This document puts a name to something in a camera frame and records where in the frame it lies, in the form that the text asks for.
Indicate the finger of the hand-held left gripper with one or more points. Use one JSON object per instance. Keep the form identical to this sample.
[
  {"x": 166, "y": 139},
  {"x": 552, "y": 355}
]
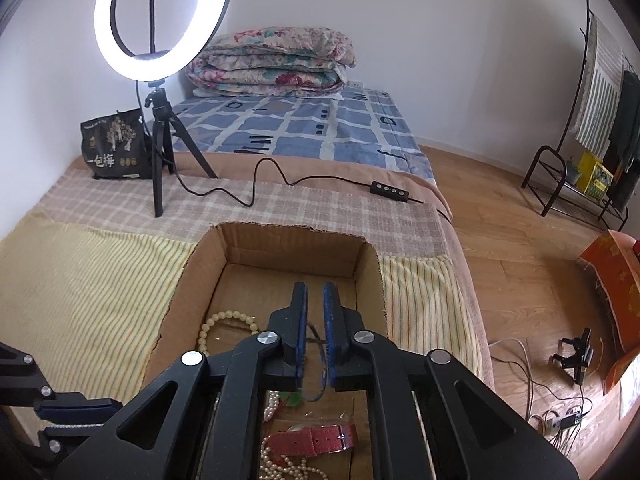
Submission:
[
  {"x": 65, "y": 440},
  {"x": 75, "y": 410}
]

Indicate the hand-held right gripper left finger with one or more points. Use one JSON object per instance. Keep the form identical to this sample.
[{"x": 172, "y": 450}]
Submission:
[{"x": 300, "y": 320}]

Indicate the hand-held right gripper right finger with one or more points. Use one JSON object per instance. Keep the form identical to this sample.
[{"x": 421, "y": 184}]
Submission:
[{"x": 330, "y": 320}]

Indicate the cardboard box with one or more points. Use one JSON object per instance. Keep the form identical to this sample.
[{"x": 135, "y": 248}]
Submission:
[{"x": 290, "y": 245}]

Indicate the green bangle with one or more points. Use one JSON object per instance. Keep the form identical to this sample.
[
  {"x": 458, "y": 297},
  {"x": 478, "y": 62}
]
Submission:
[{"x": 312, "y": 400}]

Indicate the tan plaid blanket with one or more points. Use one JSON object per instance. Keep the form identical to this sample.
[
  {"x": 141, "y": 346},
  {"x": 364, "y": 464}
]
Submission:
[{"x": 300, "y": 210}]

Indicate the yellow striped cloth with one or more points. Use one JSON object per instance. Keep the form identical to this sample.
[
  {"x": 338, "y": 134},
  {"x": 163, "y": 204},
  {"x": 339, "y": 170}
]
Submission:
[{"x": 75, "y": 285}]

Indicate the blue checked bedsheet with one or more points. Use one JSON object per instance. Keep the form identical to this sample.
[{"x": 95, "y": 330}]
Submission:
[{"x": 300, "y": 125}]

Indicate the black tripod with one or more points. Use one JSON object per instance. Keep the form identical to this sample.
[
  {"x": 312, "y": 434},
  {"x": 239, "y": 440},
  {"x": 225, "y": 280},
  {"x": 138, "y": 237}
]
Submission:
[{"x": 160, "y": 160}]

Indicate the white power strip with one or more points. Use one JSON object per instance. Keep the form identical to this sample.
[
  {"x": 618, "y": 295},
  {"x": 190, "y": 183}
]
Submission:
[{"x": 550, "y": 422}]

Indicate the black clamp device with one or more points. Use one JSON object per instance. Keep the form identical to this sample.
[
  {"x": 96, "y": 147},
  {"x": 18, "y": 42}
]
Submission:
[{"x": 580, "y": 355}]

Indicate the black metal clothes rack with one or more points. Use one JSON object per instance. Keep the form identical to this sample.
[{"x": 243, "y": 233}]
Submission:
[{"x": 542, "y": 180}]

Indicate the black printed bag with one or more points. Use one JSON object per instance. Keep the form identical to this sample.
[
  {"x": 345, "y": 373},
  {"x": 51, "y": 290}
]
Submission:
[{"x": 112, "y": 145}]

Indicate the folded floral quilt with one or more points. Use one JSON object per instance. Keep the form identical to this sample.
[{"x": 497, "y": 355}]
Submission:
[{"x": 270, "y": 60}]

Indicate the orange floral box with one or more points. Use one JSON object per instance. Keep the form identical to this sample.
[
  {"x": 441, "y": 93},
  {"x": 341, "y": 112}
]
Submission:
[{"x": 615, "y": 280}]

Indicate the yellow carton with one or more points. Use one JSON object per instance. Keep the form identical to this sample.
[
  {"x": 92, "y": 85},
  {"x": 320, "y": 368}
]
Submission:
[{"x": 595, "y": 175}]

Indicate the dark hanging clothes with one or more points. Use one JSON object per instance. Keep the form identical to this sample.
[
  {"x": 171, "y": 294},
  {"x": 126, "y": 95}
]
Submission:
[{"x": 627, "y": 135}]

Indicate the striped hanging cloth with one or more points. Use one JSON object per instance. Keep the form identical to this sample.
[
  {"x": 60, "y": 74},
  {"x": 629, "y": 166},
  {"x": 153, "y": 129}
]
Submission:
[{"x": 597, "y": 90}]

